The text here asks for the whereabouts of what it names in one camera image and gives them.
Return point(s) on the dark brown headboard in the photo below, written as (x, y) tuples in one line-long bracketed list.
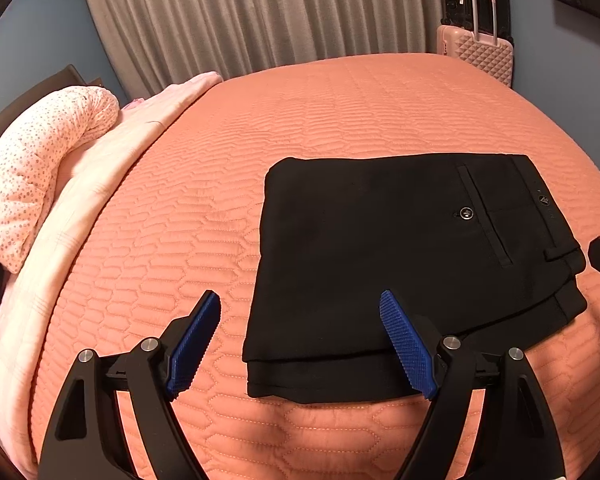
[(40, 100)]

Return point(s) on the black pants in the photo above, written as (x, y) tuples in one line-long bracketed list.
[(380, 260)]

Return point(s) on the pink quilted bedspread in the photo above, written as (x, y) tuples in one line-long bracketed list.
[(190, 200)]

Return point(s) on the pink suitcase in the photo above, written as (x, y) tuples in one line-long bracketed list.
[(480, 55)]

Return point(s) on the grey curtain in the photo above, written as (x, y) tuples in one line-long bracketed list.
[(260, 15)]

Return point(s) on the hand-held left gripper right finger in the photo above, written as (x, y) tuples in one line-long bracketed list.
[(410, 347)]

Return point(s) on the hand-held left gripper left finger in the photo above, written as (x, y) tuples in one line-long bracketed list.
[(195, 345)]

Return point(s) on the dotted pink pillow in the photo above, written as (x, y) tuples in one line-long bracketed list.
[(35, 160)]

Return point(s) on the light pink folded blanket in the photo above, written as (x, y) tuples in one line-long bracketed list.
[(105, 170)]

